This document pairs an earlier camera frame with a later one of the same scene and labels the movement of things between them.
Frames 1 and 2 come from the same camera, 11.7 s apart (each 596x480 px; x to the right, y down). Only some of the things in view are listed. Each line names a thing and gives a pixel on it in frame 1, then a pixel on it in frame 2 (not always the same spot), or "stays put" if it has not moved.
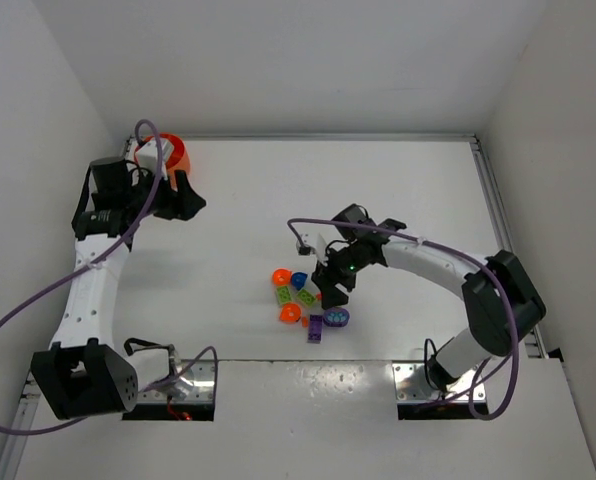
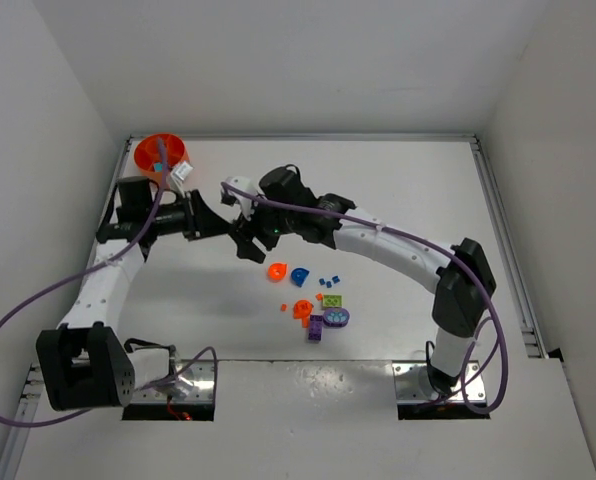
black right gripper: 330,276 -> 251,230
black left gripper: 167,201 -> 194,215
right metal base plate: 412,384 stays put
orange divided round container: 179,160 stays put
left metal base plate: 203,392 stays put
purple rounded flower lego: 336,317 stays put
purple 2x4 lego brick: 315,329 stays put
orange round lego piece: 290,313 -> 302,309
